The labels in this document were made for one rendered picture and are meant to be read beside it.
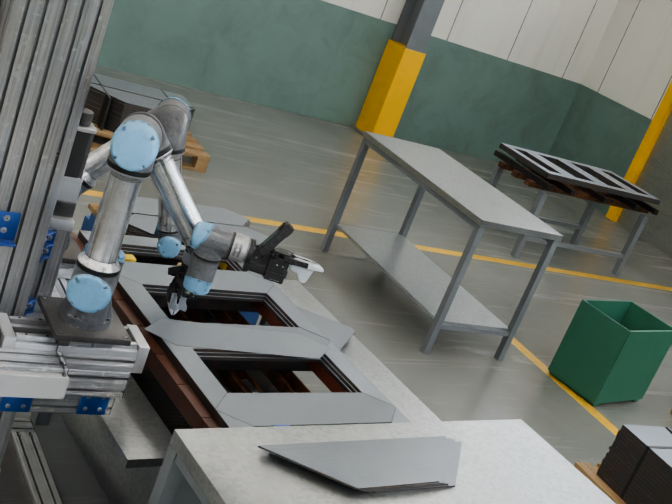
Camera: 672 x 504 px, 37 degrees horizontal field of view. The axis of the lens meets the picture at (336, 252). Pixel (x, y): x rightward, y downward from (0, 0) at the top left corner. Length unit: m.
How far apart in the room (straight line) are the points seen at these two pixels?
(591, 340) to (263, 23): 5.77
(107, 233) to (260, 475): 0.74
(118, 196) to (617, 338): 4.56
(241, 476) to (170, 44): 8.57
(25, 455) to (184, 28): 7.49
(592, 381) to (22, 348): 4.58
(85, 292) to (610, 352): 4.54
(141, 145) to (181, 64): 8.32
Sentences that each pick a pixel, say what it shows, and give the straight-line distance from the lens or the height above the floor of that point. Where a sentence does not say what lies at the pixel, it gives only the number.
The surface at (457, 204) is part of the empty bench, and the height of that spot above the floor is 0.93.
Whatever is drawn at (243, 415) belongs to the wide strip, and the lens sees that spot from 3.12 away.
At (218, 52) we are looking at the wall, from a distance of 10.96.
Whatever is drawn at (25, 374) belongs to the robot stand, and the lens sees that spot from 2.79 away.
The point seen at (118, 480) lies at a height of 0.40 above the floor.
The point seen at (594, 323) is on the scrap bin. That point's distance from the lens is 6.75.
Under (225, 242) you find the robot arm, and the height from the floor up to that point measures 1.45.
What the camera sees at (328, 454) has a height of 1.07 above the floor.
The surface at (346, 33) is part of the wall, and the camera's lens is 11.55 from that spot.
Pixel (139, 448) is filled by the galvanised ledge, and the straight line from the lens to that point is 3.12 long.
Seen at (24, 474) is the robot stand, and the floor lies 0.22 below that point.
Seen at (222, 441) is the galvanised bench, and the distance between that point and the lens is 2.56.
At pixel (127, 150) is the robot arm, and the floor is 1.62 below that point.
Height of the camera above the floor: 2.36
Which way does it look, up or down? 18 degrees down
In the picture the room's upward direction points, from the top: 22 degrees clockwise
